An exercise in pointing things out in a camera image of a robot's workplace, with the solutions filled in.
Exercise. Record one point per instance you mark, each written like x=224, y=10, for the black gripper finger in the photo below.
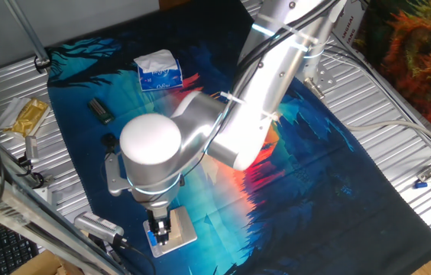
x=164, y=236

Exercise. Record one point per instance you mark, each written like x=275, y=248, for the colourful sunset print mat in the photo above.
x=315, y=191

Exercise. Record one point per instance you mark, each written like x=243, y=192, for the orange green painted cloth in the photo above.
x=422, y=57

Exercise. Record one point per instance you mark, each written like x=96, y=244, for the small metal bracket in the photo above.
x=426, y=174

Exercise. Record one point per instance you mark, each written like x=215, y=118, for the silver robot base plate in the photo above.
x=324, y=82

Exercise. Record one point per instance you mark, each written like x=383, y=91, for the aluminium frame bar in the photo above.
x=28, y=221

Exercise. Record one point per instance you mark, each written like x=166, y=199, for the metal camera mount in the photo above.
x=37, y=178

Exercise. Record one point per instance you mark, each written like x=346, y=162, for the grey metal pole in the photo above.
x=28, y=34

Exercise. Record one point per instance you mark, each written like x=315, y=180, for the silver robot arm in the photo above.
x=150, y=141

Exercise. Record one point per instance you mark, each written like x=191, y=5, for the black camera plug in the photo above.
x=109, y=141

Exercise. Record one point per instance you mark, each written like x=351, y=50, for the black keyboard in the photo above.
x=5, y=248

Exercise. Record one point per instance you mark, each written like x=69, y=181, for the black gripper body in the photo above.
x=158, y=219

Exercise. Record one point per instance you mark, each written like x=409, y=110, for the white printed sign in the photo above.
x=351, y=28

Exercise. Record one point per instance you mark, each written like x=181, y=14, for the silver digital scale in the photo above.
x=185, y=233

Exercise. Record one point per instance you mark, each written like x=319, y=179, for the blue tissue pack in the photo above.
x=160, y=76

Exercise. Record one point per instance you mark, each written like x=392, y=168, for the brown cardboard box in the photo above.
x=39, y=265

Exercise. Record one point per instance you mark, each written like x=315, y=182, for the gold foil packet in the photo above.
x=28, y=116

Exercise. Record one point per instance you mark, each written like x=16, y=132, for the silver depth camera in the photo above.
x=31, y=149
x=99, y=227

